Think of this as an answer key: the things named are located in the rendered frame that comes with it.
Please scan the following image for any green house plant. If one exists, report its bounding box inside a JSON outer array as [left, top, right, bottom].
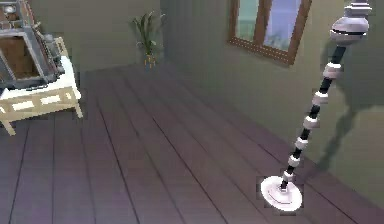
[[131, 11, 166, 69]]

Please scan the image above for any brown framed window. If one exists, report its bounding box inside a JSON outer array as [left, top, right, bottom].
[[227, 0, 313, 66]]

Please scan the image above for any white and black floor lamp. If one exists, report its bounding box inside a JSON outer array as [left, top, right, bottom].
[[259, 0, 373, 212]]

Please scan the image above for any cream wooden table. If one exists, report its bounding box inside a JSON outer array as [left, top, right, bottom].
[[0, 36, 84, 137]]

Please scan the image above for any grey and brown box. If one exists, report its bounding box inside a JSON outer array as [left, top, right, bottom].
[[0, 0, 66, 90]]

